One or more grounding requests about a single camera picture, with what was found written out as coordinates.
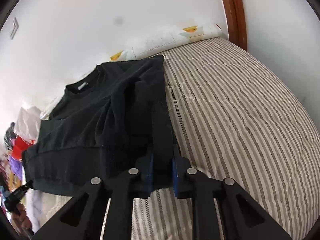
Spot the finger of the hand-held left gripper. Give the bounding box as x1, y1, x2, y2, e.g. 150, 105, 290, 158
14, 179, 34, 196

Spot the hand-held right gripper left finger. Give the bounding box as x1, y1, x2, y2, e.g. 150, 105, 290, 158
32, 154, 154, 240

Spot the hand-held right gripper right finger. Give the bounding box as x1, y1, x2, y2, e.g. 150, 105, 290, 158
172, 145, 293, 240

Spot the black sweatshirt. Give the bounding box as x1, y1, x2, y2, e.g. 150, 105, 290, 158
21, 54, 179, 197

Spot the person's left hand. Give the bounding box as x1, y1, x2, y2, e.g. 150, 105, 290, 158
12, 203, 33, 233

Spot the red paper shopping bag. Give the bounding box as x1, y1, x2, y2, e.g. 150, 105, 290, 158
11, 137, 37, 161

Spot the plaid cloth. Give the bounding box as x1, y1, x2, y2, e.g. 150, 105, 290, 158
3, 122, 16, 152

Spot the white plastic bag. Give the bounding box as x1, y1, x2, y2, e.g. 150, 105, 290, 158
14, 106, 42, 140

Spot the striped quilted blanket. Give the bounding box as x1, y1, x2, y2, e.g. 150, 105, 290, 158
32, 36, 318, 240

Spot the white pillow with yellow birds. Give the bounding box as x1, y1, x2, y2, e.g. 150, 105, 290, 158
110, 22, 223, 62

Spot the white wall light switch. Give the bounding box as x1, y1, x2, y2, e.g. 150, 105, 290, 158
9, 17, 19, 40

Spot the brown wooden door frame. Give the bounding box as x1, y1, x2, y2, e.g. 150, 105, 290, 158
216, 0, 248, 53

